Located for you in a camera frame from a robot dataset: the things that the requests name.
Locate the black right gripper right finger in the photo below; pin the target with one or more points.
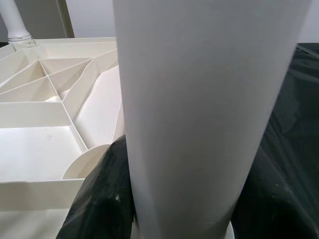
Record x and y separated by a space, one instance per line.
269 211

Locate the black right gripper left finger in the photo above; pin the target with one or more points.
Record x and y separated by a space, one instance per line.
104 199

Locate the white plastic table top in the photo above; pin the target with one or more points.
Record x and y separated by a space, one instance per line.
37 149

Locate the white plastic table leg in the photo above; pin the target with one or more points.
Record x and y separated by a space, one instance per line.
15 20
199 99

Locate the black cloth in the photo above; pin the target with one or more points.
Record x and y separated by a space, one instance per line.
299 87

